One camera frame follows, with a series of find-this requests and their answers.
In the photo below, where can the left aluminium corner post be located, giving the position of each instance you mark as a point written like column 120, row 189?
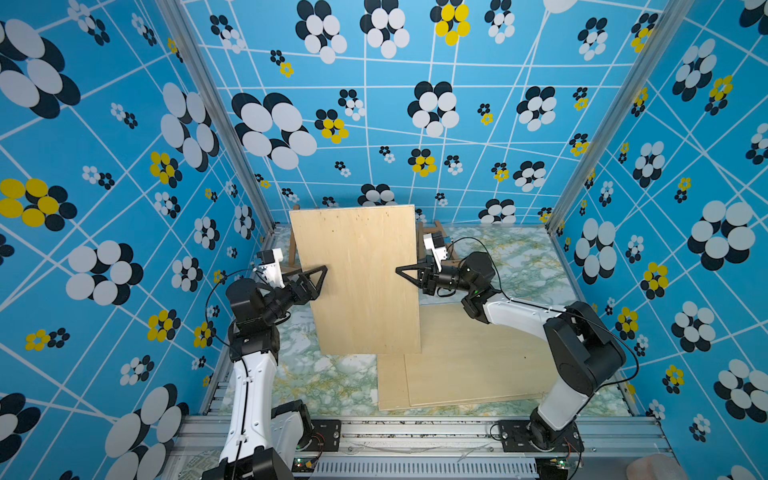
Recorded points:
column 180, row 28

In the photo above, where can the pink object corner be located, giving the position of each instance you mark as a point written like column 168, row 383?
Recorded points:
column 655, row 467

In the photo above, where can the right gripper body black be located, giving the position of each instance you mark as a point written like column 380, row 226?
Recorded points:
column 453, row 280

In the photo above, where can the circuit board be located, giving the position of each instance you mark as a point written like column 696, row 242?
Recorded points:
column 304, row 465
column 552, row 469

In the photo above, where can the plywood board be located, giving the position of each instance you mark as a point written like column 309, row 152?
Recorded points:
column 364, row 306
column 465, row 361
column 393, row 393

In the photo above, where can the wooden easel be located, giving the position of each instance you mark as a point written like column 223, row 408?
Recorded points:
column 292, row 252
column 422, row 228

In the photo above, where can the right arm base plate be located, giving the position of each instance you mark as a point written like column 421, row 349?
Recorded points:
column 524, row 436

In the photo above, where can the right aluminium corner post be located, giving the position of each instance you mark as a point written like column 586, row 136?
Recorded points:
column 669, row 23

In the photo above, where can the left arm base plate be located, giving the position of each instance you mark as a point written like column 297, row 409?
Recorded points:
column 325, row 436

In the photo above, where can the aluminium corner post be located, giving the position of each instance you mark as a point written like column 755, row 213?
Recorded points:
column 669, row 23
column 180, row 28

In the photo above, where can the left circuit board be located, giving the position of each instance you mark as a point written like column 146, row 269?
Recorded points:
column 304, row 465

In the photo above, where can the right circuit board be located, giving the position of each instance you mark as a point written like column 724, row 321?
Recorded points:
column 552, row 469

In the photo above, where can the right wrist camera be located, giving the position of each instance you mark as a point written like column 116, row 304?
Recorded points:
column 435, row 246

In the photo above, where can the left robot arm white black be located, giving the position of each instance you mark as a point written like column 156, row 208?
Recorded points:
column 263, row 438

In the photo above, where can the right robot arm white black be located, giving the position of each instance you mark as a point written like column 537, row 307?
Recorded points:
column 585, row 352

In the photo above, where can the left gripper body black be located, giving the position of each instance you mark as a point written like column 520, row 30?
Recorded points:
column 279, row 304

